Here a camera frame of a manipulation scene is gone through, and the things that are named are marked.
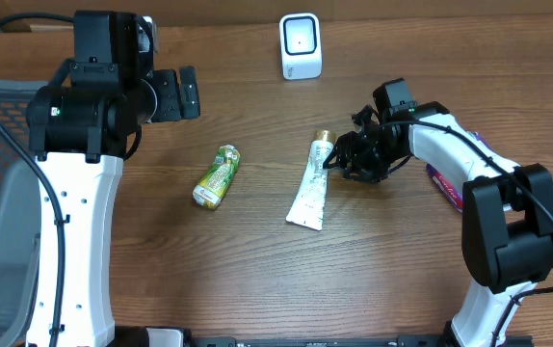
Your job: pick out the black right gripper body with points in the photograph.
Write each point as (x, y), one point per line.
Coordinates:
(362, 151)

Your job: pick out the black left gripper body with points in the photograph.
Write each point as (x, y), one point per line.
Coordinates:
(188, 92)

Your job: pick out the white tube gold cap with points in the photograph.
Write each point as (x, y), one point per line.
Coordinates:
(307, 210)

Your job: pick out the red floral pantyliner pack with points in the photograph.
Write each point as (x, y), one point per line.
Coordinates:
(445, 185)

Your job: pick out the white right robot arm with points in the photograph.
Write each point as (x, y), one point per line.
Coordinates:
(506, 209)

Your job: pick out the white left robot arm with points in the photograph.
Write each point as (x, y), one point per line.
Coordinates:
(83, 125)

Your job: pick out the white barcode scanner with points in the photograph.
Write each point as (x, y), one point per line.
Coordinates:
(300, 46)

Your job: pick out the brown cardboard backdrop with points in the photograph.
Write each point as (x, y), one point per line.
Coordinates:
(229, 12)

